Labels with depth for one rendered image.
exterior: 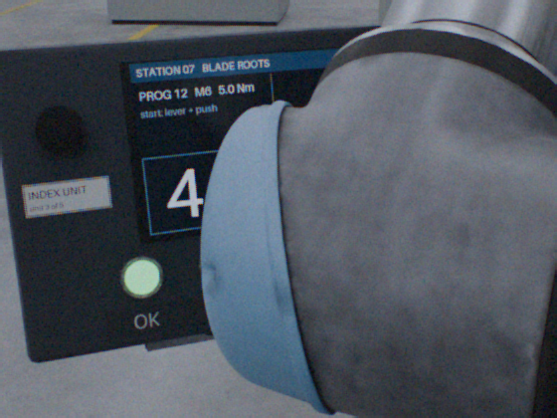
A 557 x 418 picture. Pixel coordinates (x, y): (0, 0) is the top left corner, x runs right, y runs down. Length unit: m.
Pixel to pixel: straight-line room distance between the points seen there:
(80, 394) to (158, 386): 0.22
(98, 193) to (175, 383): 1.90
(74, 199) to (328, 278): 0.26
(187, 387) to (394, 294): 2.11
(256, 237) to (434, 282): 0.06
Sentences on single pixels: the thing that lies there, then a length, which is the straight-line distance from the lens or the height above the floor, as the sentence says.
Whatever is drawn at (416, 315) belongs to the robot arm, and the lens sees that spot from 0.25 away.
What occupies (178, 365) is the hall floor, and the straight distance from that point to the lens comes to 2.44.
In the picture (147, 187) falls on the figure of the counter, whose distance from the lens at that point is 0.49.
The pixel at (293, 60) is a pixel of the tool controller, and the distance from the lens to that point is 0.51.
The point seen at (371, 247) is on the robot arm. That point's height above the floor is 1.23.
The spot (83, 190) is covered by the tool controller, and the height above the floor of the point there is 1.17.
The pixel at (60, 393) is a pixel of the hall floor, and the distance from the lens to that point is 2.40.
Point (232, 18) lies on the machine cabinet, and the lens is 8.28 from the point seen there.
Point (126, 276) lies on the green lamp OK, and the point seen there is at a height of 1.12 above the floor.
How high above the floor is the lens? 1.34
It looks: 22 degrees down
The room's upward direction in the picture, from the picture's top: 1 degrees counter-clockwise
